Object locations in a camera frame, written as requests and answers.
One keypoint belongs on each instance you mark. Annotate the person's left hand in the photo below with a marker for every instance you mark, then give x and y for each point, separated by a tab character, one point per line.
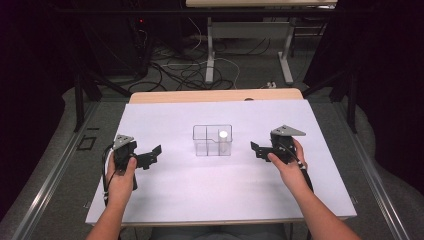
120	186

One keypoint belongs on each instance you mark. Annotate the black metal stand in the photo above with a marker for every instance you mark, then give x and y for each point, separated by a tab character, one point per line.
81	96
346	93

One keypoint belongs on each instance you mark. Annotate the white cylindrical tube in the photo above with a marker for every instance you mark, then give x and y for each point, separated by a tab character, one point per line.
223	140

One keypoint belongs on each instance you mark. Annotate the black computer tower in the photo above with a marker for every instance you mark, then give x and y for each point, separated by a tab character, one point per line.
136	46

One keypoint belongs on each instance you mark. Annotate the aluminium floor rail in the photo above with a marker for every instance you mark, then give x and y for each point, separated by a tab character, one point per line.
373	180
50	180

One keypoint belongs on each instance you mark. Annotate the white table cover sheet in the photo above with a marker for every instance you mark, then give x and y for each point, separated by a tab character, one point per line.
200	193

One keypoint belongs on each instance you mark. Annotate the desk with grey metal legs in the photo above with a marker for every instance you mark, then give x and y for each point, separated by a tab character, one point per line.
250	30

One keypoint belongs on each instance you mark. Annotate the person's right hand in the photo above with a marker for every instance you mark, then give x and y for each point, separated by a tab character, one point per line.
291	176

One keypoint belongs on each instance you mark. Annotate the clear plastic organizer box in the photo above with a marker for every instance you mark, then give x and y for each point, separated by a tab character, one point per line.
210	143

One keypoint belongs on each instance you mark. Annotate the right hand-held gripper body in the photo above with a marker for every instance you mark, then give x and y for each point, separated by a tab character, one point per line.
284	143

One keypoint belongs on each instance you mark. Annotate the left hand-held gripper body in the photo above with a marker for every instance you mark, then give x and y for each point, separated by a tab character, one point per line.
123	151

